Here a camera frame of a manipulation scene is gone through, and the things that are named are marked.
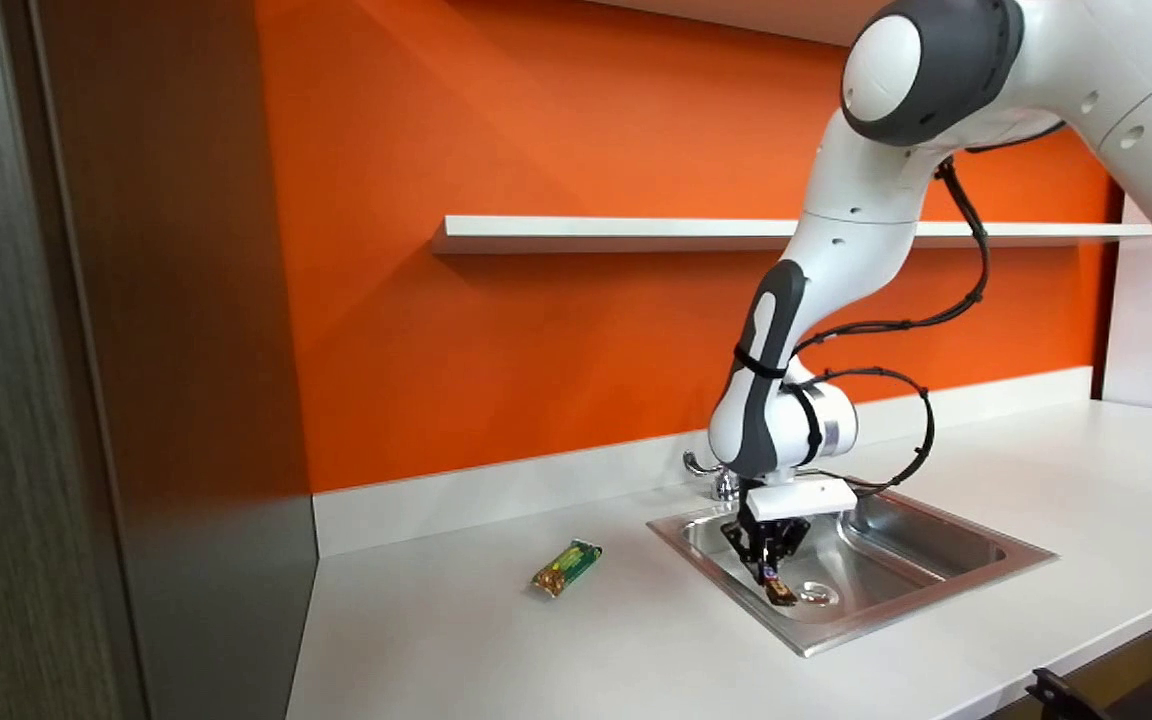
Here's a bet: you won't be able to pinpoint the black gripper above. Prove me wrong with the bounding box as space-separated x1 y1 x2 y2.
721 511 816 592

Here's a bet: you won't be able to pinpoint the round sink drain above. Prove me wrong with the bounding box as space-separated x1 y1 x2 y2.
793 577 845 610

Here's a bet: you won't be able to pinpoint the stainless steel sink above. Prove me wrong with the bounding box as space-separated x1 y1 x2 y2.
642 480 1057 659

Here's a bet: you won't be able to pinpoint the green snack pack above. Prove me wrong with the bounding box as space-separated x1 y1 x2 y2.
527 535 606 601

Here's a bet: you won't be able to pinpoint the white counter backsplash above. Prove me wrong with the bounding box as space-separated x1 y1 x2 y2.
309 364 1095 558

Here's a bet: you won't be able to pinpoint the dark wood cabinet panel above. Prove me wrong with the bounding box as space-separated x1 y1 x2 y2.
0 0 322 720

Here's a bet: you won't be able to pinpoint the chrome faucet with handles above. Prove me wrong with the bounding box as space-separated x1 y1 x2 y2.
678 449 742 502

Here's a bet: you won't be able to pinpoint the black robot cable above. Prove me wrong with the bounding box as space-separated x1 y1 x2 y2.
789 122 1152 501

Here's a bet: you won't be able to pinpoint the white wall shelf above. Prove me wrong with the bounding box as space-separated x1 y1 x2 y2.
431 211 1152 260

